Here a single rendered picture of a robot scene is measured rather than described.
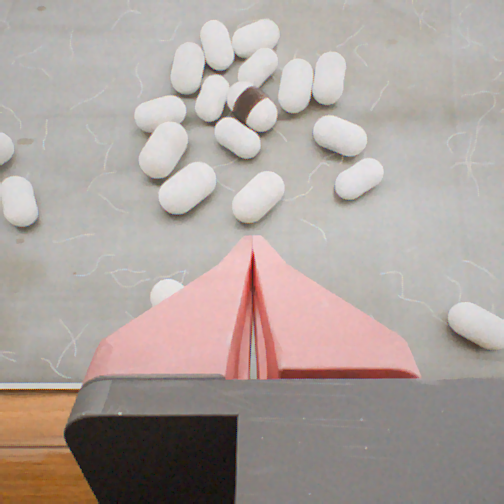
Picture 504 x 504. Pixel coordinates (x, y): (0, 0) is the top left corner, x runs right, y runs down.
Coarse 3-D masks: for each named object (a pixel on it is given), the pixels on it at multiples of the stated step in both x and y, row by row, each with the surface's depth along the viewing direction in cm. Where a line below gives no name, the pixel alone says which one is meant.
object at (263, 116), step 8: (232, 88) 25; (240, 88) 25; (232, 96) 25; (232, 104) 25; (264, 104) 25; (272, 104) 25; (256, 112) 25; (264, 112) 25; (272, 112) 25; (248, 120) 25; (256, 120) 25; (264, 120) 25; (272, 120) 25; (256, 128) 25; (264, 128) 25
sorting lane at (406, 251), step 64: (0, 0) 29; (64, 0) 29; (128, 0) 29; (192, 0) 29; (256, 0) 29; (320, 0) 29; (384, 0) 29; (448, 0) 29; (0, 64) 28; (64, 64) 28; (128, 64) 28; (384, 64) 28; (448, 64) 28; (0, 128) 27; (64, 128) 27; (128, 128) 27; (192, 128) 27; (384, 128) 27; (448, 128) 27; (64, 192) 26; (128, 192) 26; (320, 192) 25; (384, 192) 25; (448, 192) 25; (0, 256) 25; (64, 256) 24; (128, 256) 24; (192, 256) 24; (320, 256) 24; (384, 256) 24; (448, 256) 24; (0, 320) 24; (64, 320) 24; (128, 320) 24; (384, 320) 23; (0, 384) 23; (64, 384) 23
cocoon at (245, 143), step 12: (228, 120) 25; (216, 132) 25; (228, 132) 25; (240, 132) 24; (252, 132) 25; (228, 144) 25; (240, 144) 24; (252, 144) 25; (240, 156) 25; (252, 156) 25
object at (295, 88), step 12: (300, 60) 26; (288, 72) 25; (300, 72) 25; (312, 72) 26; (288, 84) 25; (300, 84) 25; (288, 96) 25; (300, 96) 25; (288, 108) 26; (300, 108) 26
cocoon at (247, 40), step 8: (256, 24) 26; (264, 24) 26; (272, 24) 26; (240, 32) 26; (248, 32) 26; (256, 32) 26; (264, 32) 26; (272, 32) 26; (232, 40) 27; (240, 40) 26; (248, 40) 26; (256, 40) 26; (264, 40) 26; (272, 40) 27; (240, 48) 26; (248, 48) 26; (256, 48) 27; (240, 56) 27; (248, 56) 27
